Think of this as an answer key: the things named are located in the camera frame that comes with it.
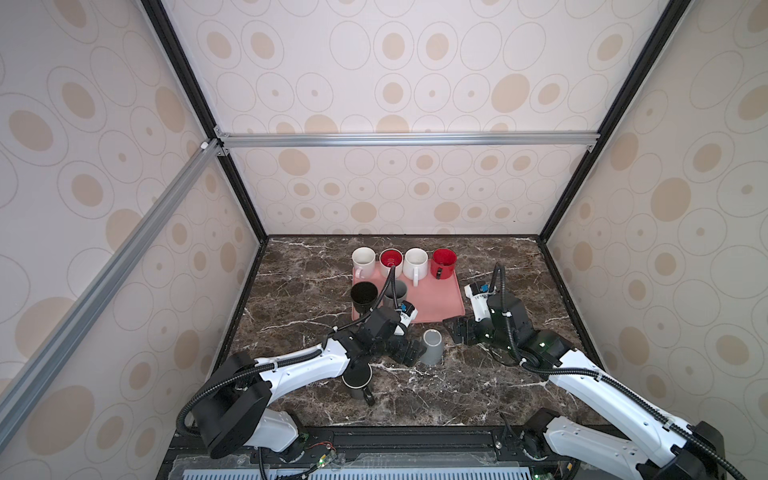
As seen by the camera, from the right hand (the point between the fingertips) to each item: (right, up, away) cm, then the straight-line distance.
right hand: (456, 318), depth 78 cm
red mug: (+2, +15, +30) cm, 34 cm away
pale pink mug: (-27, +16, +24) cm, 39 cm away
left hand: (-9, -7, +2) cm, 11 cm away
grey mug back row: (-5, -10, +4) cm, 12 cm away
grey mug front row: (-16, +5, +11) cm, 20 cm away
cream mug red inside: (-17, +17, +26) cm, 35 cm away
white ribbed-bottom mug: (-8, +14, +25) cm, 30 cm away
